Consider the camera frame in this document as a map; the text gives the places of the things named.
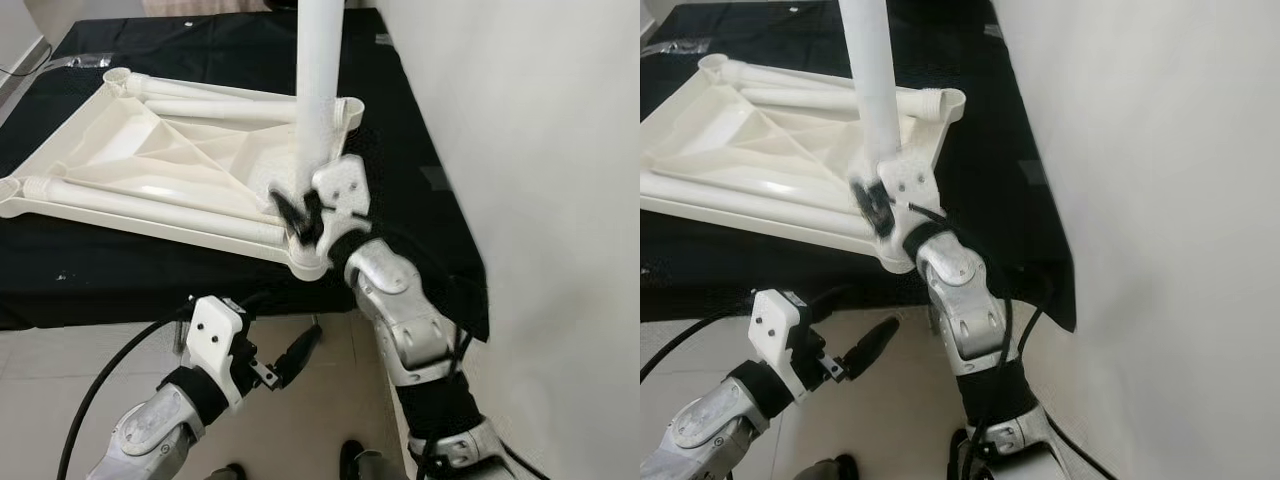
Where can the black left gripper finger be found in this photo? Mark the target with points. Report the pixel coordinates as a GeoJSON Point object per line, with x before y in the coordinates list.
{"type": "Point", "coordinates": [252, 304]}
{"type": "Point", "coordinates": [828, 298]}
{"type": "Point", "coordinates": [300, 355]}
{"type": "Point", "coordinates": [872, 348]}

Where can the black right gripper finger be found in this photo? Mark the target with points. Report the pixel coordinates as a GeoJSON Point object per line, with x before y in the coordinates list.
{"type": "Point", "coordinates": [865, 205]}
{"type": "Point", "coordinates": [285, 212]}

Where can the white plastic table leg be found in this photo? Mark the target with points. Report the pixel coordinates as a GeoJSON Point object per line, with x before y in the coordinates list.
{"type": "Point", "coordinates": [320, 80]}
{"type": "Point", "coordinates": [220, 108]}
{"type": "Point", "coordinates": [200, 90]}
{"type": "Point", "coordinates": [870, 70]}
{"type": "Point", "coordinates": [760, 200]}
{"type": "Point", "coordinates": [150, 205]}
{"type": "Point", "coordinates": [800, 98]}
{"type": "Point", "coordinates": [790, 75]}

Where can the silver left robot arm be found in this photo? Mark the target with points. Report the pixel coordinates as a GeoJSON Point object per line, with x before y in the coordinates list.
{"type": "Point", "coordinates": [150, 440]}
{"type": "Point", "coordinates": [700, 435]}

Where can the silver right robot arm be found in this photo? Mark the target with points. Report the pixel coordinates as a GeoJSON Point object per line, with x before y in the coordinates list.
{"type": "Point", "coordinates": [965, 300]}
{"type": "Point", "coordinates": [400, 300]}

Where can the black tablecloth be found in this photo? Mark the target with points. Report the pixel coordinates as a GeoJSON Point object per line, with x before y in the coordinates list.
{"type": "Point", "coordinates": [100, 280]}
{"type": "Point", "coordinates": [720, 280]}

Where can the white plastic table top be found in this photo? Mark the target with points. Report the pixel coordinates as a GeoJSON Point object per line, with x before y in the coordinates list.
{"type": "Point", "coordinates": [150, 150]}
{"type": "Point", "coordinates": [760, 140]}

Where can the clear plastic bag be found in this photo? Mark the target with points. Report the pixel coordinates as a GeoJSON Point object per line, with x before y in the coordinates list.
{"type": "Point", "coordinates": [680, 46]}
{"type": "Point", "coordinates": [80, 62]}

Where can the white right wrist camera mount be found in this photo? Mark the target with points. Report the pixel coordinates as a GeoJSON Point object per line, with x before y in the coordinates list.
{"type": "Point", "coordinates": [910, 180]}
{"type": "Point", "coordinates": [345, 185]}

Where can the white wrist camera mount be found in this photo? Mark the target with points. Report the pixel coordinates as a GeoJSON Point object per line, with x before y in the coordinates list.
{"type": "Point", "coordinates": [212, 335]}
{"type": "Point", "coordinates": [345, 185]}
{"type": "Point", "coordinates": [910, 180]}
{"type": "Point", "coordinates": [778, 325]}

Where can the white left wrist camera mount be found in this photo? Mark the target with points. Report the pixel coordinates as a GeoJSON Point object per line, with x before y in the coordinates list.
{"type": "Point", "coordinates": [778, 325]}
{"type": "Point", "coordinates": [212, 335]}

